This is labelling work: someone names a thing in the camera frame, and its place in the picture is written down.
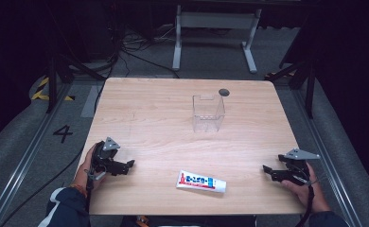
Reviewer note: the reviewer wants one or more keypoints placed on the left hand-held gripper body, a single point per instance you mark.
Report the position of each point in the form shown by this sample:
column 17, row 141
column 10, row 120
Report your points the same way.
column 105, row 156

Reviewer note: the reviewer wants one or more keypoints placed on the black metal stand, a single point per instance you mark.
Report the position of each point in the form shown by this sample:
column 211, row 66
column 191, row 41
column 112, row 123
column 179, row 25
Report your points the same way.
column 62, row 75
column 301, row 82

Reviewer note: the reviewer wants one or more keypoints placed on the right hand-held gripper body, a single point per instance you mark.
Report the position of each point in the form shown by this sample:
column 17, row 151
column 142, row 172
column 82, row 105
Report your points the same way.
column 294, row 168

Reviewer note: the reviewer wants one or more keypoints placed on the white metal table frame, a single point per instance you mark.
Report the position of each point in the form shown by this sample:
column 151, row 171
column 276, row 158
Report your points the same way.
column 215, row 31

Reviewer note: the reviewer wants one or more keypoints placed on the person's right hand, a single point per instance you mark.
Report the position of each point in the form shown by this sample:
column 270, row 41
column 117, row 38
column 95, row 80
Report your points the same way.
column 308, row 192

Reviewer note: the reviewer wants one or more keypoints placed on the person's left hand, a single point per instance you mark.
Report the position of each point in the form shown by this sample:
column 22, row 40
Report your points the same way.
column 86, row 165

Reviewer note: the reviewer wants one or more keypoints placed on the clear plastic box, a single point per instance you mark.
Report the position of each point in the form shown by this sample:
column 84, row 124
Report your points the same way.
column 208, row 113

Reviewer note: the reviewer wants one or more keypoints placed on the yellow black hazard tape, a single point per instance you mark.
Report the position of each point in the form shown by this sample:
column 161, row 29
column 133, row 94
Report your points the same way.
column 48, row 91

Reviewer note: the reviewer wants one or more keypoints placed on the white toothpaste tube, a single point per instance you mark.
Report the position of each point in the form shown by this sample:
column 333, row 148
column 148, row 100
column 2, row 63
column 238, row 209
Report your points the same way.
column 201, row 182

